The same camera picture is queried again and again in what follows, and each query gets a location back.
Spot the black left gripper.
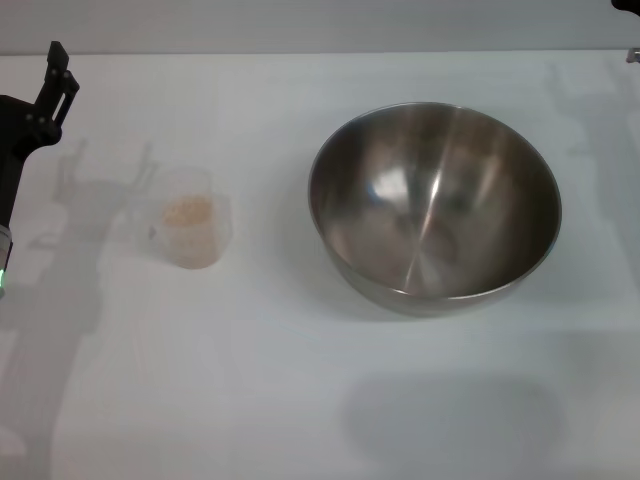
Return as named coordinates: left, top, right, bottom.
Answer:
left=0, top=40, right=81, bottom=229

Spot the uncooked white rice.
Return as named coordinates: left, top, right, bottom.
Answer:
left=162, top=194, right=221, bottom=266

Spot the clear plastic measuring cup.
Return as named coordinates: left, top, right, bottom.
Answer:
left=123, top=167, right=234, bottom=271

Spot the stainless steel mixing bowl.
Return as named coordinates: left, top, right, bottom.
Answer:
left=307, top=101, right=564, bottom=317

